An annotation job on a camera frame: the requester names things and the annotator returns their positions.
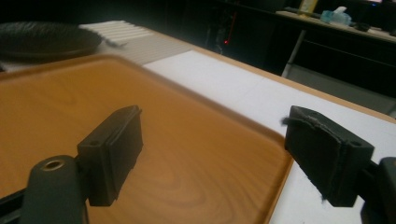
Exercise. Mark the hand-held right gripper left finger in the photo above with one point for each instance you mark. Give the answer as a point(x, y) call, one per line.
point(109, 155)

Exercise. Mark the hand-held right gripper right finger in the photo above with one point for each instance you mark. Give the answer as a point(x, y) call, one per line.
point(323, 158)

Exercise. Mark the wooden serving tray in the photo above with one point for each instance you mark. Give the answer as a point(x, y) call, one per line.
point(174, 130)

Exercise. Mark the white ribbed mat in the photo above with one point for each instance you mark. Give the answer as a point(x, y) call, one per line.
point(149, 43)

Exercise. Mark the black round plate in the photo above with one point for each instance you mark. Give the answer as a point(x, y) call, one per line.
point(43, 40)

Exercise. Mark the background desk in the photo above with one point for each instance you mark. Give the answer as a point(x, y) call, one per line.
point(376, 34)

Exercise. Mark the small black object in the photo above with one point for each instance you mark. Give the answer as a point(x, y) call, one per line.
point(362, 26)

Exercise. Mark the teal tissue pack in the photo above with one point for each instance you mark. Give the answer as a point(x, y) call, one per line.
point(336, 17)

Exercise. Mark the yellow upright item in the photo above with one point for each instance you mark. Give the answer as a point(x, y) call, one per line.
point(308, 6)

